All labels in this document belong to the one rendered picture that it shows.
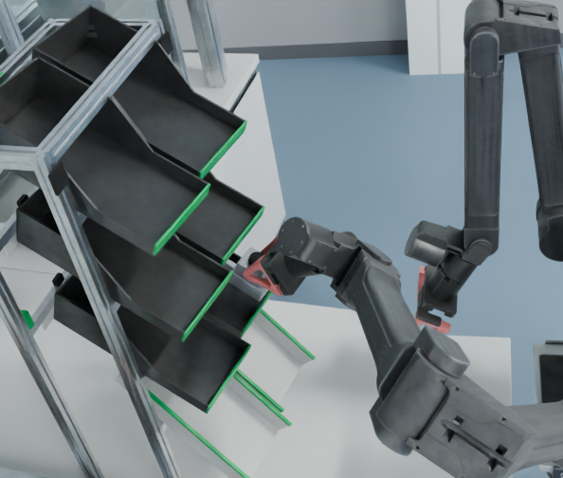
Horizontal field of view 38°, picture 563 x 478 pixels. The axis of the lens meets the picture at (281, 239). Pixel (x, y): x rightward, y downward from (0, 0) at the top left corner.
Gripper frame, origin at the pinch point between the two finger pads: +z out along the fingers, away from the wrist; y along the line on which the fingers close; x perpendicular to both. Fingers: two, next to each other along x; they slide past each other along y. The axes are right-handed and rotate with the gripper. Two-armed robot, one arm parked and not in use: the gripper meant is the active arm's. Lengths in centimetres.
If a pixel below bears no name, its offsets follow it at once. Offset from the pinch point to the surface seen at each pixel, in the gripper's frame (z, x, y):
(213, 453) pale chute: 8.6, 20.2, 21.6
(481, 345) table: -6, 49, -34
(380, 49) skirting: 152, 56, -283
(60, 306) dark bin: 15.4, -13.2, 23.5
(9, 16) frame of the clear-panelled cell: 57, -52, -29
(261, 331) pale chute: 14.7, 17.3, -4.9
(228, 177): 95, 22, -91
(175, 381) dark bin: 6.0, 5.1, 20.9
